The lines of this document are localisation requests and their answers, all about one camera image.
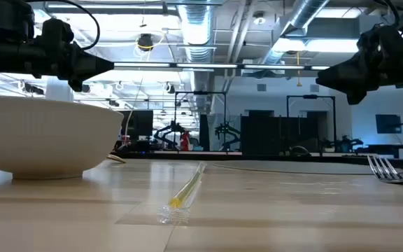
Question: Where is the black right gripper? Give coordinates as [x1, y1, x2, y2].
[315, 43, 403, 106]

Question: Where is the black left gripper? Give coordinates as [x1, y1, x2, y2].
[29, 41, 115, 93]

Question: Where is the white ribbed ceramic bowl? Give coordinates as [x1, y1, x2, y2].
[0, 94, 125, 181]

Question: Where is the silver metal fork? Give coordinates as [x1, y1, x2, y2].
[367, 154, 403, 186]

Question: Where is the yellow straw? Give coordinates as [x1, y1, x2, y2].
[157, 161, 208, 225]

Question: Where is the white building column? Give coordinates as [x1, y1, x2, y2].
[45, 76, 73, 102]

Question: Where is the black background monitor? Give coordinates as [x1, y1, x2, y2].
[119, 110, 154, 141]

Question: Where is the black partition panel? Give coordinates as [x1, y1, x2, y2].
[240, 110, 320, 155]

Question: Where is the black background workbench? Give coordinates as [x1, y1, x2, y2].
[357, 143, 403, 159]

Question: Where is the round grey plate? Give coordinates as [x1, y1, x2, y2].
[212, 160, 403, 176]

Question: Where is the long linear ceiling light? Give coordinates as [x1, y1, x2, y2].
[113, 62, 331, 71]

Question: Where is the red background object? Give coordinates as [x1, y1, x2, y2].
[180, 129, 191, 151]

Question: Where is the black rectangular rig frame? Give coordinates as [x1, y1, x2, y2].
[174, 91, 227, 151]
[286, 94, 337, 153]

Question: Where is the black camera cable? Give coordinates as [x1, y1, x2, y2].
[26, 0, 101, 51]
[374, 0, 402, 29]

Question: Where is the yellow hanging cord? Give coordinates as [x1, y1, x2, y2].
[295, 51, 303, 88]

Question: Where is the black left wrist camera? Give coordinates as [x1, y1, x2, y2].
[42, 17, 76, 46]

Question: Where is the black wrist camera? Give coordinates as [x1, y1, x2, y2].
[42, 17, 76, 46]
[358, 24, 402, 53]

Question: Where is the black ceiling camera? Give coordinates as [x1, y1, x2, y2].
[136, 33, 155, 53]

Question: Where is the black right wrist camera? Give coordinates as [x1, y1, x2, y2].
[358, 24, 402, 53]

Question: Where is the blue wall screen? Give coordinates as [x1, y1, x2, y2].
[375, 113, 402, 134]

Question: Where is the slanted silver ventilation duct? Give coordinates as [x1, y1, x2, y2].
[260, 0, 330, 64]

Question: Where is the wide silver ventilation duct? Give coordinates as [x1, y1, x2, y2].
[177, 0, 220, 113]

